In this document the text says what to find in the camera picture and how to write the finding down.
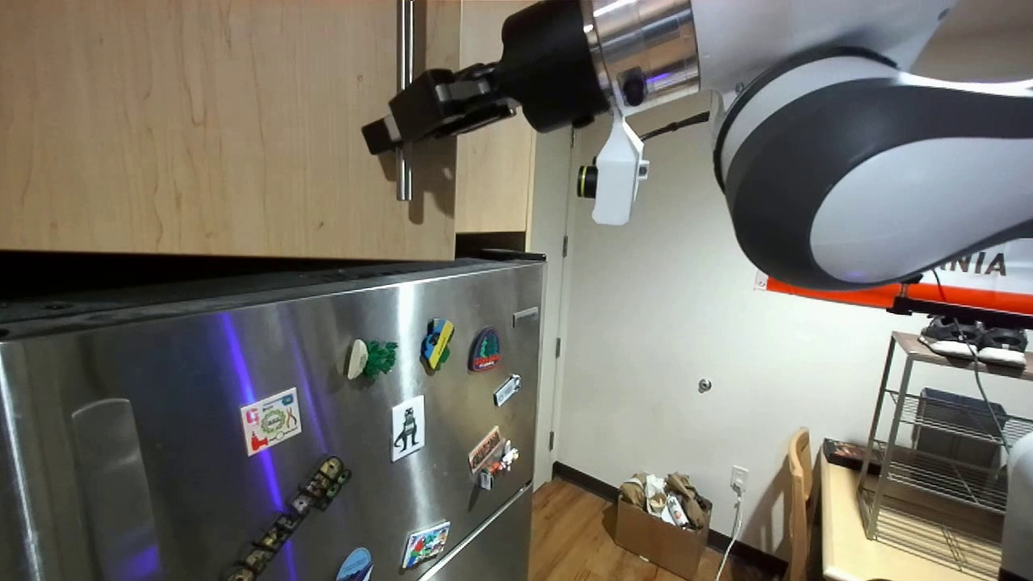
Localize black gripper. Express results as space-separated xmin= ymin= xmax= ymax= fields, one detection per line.
xmin=360 ymin=0 xmax=612 ymax=159

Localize silver bar cabinet handle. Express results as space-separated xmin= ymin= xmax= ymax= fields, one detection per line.
xmin=391 ymin=0 xmax=420 ymax=205

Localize light wooden cabinet door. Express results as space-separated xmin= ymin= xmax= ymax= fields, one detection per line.
xmin=0 ymin=0 xmax=463 ymax=264
xmin=455 ymin=0 xmax=540 ymax=240

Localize white room door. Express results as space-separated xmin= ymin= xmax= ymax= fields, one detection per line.
xmin=531 ymin=117 xmax=577 ymax=487

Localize stainless steel fridge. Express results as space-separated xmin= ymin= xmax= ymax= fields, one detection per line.
xmin=0 ymin=256 xmax=549 ymax=581

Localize red teal round magnet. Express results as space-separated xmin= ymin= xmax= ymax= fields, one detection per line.
xmin=466 ymin=326 xmax=508 ymax=378

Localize green bow magnet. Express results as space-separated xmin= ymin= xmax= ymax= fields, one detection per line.
xmin=341 ymin=332 xmax=405 ymax=383

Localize small white strip magnet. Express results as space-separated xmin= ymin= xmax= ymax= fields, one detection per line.
xmin=490 ymin=372 xmax=526 ymax=409

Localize white card figure magnet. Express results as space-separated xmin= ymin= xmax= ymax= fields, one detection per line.
xmin=387 ymin=393 xmax=428 ymax=466

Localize orange rectangular magnet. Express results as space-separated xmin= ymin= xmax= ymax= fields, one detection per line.
xmin=468 ymin=422 xmax=508 ymax=466

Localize white red square magnet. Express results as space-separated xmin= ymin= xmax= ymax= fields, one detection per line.
xmin=237 ymin=383 xmax=307 ymax=459

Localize white red figure magnet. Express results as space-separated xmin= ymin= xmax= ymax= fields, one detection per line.
xmin=472 ymin=443 xmax=524 ymax=497

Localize black letter strip magnet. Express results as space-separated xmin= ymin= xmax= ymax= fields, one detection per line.
xmin=217 ymin=456 xmax=354 ymax=581

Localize postcard picture magnet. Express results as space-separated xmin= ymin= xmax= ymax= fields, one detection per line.
xmin=398 ymin=520 xmax=455 ymax=571

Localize orange white banner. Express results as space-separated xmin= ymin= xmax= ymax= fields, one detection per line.
xmin=753 ymin=234 xmax=1033 ymax=324

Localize cardboard box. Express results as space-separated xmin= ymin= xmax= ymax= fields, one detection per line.
xmin=611 ymin=468 xmax=718 ymax=581

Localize wooden chair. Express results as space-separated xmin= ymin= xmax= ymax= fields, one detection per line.
xmin=780 ymin=425 xmax=824 ymax=581

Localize black devices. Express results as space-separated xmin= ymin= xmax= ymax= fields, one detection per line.
xmin=914 ymin=313 xmax=1033 ymax=369

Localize light wooden table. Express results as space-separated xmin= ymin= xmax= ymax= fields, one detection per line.
xmin=813 ymin=449 xmax=1011 ymax=581

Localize white power cable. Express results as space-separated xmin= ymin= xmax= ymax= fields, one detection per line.
xmin=710 ymin=485 xmax=748 ymax=581

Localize metal wire shelf rack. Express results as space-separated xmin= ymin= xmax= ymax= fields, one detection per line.
xmin=854 ymin=326 xmax=1033 ymax=569

